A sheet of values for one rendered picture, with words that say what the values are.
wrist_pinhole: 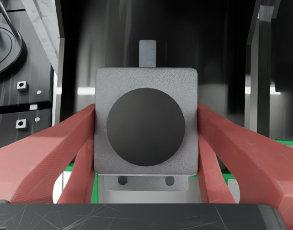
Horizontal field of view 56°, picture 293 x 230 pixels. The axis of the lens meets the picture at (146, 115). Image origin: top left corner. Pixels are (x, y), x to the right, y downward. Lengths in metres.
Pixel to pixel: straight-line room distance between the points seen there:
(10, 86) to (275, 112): 0.45
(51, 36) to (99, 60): 0.05
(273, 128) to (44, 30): 0.19
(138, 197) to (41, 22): 0.24
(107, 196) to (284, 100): 0.24
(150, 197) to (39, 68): 0.33
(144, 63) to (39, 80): 0.40
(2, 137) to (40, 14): 0.31
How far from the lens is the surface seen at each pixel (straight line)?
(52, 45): 0.25
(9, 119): 0.53
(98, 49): 0.22
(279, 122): 0.24
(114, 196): 0.37
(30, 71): 0.57
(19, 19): 0.67
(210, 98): 0.21
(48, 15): 0.23
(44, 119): 0.50
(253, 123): 0.37
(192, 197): 0.37
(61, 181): 0.46
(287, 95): 0.24
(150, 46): 0.16
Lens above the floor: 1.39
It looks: 61 degrees down
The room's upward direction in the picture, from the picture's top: straight up
